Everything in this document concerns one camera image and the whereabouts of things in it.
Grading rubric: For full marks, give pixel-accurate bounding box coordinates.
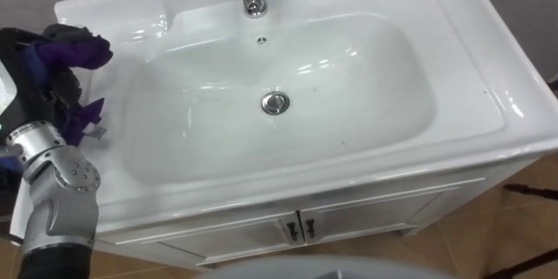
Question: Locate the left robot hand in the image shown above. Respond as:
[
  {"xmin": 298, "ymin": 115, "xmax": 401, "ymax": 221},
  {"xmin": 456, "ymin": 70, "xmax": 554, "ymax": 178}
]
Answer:
[{"xmin": 0, "ymin": 26, "xmax": 84, "ymax": 140}]

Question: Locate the blue and purple cloth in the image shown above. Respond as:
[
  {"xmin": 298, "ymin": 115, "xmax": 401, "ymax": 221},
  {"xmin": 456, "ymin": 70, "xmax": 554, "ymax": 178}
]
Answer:
[{"xmin": 0, "ymin": 23, "xmax": 115, "ymax": 175}]

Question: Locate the chrome drain plug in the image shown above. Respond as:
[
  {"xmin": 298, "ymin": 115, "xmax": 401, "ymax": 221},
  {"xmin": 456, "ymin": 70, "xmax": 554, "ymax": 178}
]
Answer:
[{"xmin": 261, "ymin": 91, "xmax": 291, "ymax": 117}]

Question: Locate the white sink vanity cabinet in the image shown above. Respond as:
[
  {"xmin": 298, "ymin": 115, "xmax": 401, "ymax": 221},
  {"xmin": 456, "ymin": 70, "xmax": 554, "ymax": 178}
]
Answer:
[{"xmin": 8, "ymin": 0, "xmax": 558, "ymax": 272}]

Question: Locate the robot body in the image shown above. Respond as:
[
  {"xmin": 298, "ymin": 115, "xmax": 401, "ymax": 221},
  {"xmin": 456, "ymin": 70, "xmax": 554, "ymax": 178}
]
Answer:
[{"xmin": 194, "ymin": 255, "xmax": 459, "ymax": 279}]

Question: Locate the black floor cable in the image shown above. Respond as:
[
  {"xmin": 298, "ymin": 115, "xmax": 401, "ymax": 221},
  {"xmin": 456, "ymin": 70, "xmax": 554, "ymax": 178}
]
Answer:
[
  {"xmin": 502, "ymin": 183, "xmax": 558, "ymax": 201},
  {"xmin": 482, "ymin": 247, "xmax": 558, "ymax": 279}
]

